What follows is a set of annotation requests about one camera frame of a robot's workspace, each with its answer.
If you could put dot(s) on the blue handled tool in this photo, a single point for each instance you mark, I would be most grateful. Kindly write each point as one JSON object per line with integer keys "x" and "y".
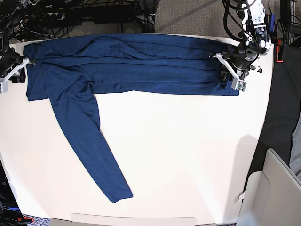
{"x": 271, "y": 24}

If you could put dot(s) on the red handled tool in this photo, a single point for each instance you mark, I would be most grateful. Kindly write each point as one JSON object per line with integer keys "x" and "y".
{"x": 25, "y": 220}

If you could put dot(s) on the black box with labels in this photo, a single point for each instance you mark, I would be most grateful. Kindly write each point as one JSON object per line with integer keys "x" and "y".
{"x": 8, "y": 217}

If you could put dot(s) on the white power strip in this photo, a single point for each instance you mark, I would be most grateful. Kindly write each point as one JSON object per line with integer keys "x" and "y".
{"x": 56, "y": 16}

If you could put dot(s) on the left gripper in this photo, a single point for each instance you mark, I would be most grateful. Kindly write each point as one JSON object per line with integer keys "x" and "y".
{"x": 239, "y": 58}

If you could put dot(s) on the white camera mount gripper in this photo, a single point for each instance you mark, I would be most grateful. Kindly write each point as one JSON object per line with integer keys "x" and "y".
{"x": 15, "y": 71}
{"x": 236, "y": 74}

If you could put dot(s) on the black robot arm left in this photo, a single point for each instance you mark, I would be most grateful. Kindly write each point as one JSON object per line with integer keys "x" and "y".
{"x": 254, "y": 40}

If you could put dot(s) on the beige plastic bin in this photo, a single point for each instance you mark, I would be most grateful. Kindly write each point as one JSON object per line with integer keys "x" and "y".
{"x": 272, "y": 196}

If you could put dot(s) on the blue long-sleeve T-shirt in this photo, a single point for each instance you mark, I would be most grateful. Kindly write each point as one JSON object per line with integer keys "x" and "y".
{"x": 70, "y": 72}

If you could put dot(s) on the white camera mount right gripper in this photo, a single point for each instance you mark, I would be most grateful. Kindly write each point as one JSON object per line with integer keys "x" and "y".
{"x": 15, "y": 71}

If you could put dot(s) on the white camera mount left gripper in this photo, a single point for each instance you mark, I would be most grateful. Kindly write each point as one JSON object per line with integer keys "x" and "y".
{"x": 236, "y": 74}

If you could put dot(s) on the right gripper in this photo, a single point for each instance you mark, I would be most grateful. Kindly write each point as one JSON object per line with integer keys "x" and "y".
{"x": 8, "y": 60}

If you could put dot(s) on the red black clamp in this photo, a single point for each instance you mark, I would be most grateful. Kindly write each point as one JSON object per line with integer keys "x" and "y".
{"x": 279, "y": 50}

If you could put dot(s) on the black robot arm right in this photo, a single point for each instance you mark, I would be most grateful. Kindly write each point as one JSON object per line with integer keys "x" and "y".
{"x": 12, "y": 13}

